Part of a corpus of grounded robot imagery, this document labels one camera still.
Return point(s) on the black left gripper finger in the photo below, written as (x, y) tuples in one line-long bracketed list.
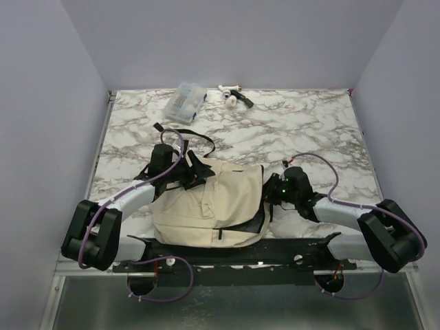
[(197, 164), (193, 179)]

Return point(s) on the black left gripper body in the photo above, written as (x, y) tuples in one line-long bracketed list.
[(184, 172)]

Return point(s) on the beige canvas student backpack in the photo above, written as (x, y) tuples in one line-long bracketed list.
[(227, 211)]

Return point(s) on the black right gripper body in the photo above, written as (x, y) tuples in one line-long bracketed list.
[(277, 190)]

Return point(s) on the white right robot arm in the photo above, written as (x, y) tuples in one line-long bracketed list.
[(386, 236)]

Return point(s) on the white pipe fitting toy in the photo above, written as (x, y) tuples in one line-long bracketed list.
[(230, 100)]

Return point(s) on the clear plastic organizer box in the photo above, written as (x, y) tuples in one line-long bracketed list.
[(185, 102)]

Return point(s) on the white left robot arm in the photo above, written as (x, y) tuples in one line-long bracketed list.
[(94, 239)]

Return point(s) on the aluminium rail frame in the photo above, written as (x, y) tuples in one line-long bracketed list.
[(71, 268)]

